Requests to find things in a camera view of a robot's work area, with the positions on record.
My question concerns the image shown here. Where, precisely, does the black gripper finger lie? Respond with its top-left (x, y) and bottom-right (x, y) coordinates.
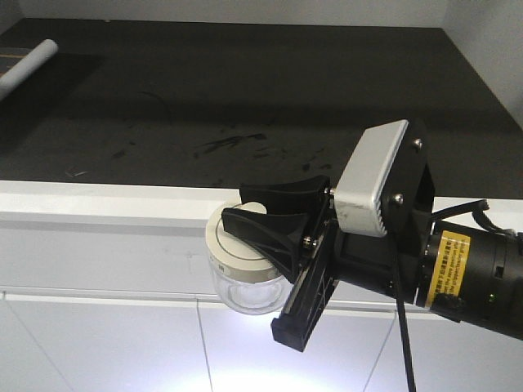
top-left (239, 175), bottom-right (330, 216)
top-left (221, 207), bottom-right (311, 283)

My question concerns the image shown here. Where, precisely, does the white cabinet drawer front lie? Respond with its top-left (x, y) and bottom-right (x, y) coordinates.
top-left (0, 292), bottom-right (523, 392)

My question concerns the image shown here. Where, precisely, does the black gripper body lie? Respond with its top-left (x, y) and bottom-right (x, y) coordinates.
top-left (271, 188), bottom-right (433, 352)

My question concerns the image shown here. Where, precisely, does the grey pipe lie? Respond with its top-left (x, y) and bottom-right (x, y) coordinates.
top-left (1, 39), bottom-right (59, 100)

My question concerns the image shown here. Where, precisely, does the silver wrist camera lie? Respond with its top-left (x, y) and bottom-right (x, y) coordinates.
top-left (333, 119), bottom-right (409, 238)

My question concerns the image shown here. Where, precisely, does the black camera cable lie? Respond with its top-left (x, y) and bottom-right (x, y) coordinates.
top-left (387, 234), bottom-right (417, 392)

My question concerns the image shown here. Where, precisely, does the glass jar with cream lid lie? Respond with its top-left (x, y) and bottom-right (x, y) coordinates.
top-left (205, 197), bottom-right (292, 315)

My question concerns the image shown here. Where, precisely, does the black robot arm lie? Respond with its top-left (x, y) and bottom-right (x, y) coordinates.
top-left (221, 171), bottom-right (522, 351)

